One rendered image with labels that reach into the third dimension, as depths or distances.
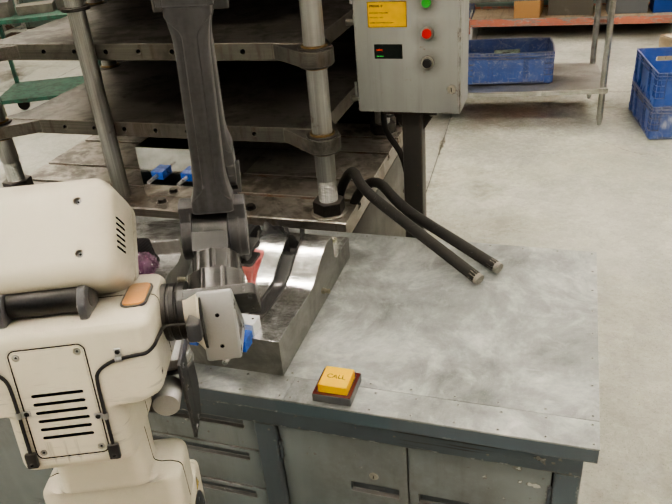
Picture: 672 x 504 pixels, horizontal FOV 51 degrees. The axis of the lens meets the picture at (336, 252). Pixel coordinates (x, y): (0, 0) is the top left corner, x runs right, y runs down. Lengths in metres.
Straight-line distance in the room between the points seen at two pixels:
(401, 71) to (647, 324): 1.58
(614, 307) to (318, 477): 1.82
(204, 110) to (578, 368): 0.91
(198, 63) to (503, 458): 0.94
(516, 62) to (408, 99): 3.03
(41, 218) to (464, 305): 1.01
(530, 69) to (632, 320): 2.43
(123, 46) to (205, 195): 1.28
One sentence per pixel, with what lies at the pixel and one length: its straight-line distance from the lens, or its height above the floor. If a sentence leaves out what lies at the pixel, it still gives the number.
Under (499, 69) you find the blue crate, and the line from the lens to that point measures 5.06.
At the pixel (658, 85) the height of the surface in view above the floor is 0.35.
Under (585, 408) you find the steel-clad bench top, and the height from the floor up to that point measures 0.80.
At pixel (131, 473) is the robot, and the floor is 0.94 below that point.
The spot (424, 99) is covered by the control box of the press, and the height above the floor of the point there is 1.11.
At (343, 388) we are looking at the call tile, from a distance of 1.39.
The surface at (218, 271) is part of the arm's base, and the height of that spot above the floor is 1.23.
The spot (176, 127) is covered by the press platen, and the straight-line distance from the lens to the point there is 2.30.
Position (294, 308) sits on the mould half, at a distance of 1.54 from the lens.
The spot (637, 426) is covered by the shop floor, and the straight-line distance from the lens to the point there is 2.61.
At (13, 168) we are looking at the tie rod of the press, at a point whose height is 0.88.
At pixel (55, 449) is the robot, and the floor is 1.06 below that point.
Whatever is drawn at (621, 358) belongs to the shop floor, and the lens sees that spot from 2.88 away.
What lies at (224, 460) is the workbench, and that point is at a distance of 1.75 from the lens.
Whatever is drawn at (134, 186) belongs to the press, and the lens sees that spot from 2.56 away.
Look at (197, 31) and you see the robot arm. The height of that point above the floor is 1.55.
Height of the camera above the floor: 1.75
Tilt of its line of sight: 30 degrees down
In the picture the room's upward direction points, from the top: 5 degrees counter-clockwise
